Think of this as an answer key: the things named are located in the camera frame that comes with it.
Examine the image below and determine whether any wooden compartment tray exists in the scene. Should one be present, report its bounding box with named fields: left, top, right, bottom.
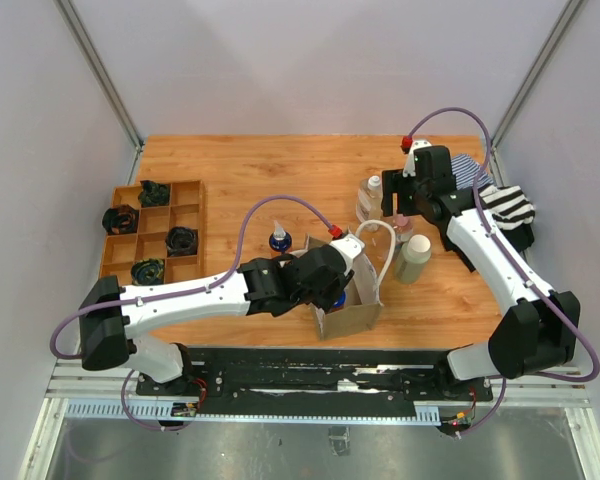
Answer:
left=99, top=181, right=206, bottom=286

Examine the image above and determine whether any pink cap bottle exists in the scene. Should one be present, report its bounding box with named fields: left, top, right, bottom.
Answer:
left=392, top=213, right=414, bottom=248

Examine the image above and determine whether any black white striped cloth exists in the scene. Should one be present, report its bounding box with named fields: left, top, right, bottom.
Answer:
left=478, top=185, right=536, bottom=231

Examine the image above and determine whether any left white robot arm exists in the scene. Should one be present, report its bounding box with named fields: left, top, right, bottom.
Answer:
left=79, top=238, right=363, bottom=396

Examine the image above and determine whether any blue cap bottle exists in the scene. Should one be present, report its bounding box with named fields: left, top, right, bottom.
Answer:
left=330, top=292, right=346, bottom=312
left=269, top=220, right=293, bottom=254

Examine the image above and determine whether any blue cap bottle front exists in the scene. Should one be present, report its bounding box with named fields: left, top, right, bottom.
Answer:
left=330, top=292, right=346, bottom=312

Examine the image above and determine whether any dark rolled sock orange pattern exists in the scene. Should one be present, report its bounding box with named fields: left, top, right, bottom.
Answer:
left=101, top=204, right=139, bottom=235

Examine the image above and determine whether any blue cap bottle back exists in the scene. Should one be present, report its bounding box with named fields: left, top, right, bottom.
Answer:
left=269, top=220, right=293, bottom=254

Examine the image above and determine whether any clear bottle white cap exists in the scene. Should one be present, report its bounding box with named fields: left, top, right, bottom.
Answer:
left=355, top=175, right=383, bottom=223

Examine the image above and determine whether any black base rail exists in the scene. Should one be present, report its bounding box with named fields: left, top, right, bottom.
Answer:
left=136, top=347, right=493, bottom=418

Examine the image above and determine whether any dark green rolled sock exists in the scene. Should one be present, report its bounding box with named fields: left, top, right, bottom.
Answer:
left=138, top=180, right=171, bottom=208

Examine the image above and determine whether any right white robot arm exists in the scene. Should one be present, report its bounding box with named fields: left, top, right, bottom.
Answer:
left=381, top=139, right=580, bottom=400

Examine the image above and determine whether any blue white striped cloth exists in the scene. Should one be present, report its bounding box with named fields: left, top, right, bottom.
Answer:
left=451, top=154, right=494, bottom=190

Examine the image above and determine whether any beige canvas bag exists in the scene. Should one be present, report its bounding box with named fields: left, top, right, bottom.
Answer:
left=303, top=219, right=399, bottom=341

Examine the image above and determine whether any white slotted cable duct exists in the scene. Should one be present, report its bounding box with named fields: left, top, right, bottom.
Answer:
left=64, top=399, right=441, bottom=426

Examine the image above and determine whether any dark blue rolled sock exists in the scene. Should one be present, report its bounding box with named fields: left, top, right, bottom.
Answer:
left=165, top=226, right=199, bottom=257

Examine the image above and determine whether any dark rolled sock yellow pattern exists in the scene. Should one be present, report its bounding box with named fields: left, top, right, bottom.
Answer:
left=130, top=258, right=165, bottom=286

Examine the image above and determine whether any green bottle white cap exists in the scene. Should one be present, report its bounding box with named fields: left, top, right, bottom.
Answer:
left=394, top=234, right=431, bottom=284

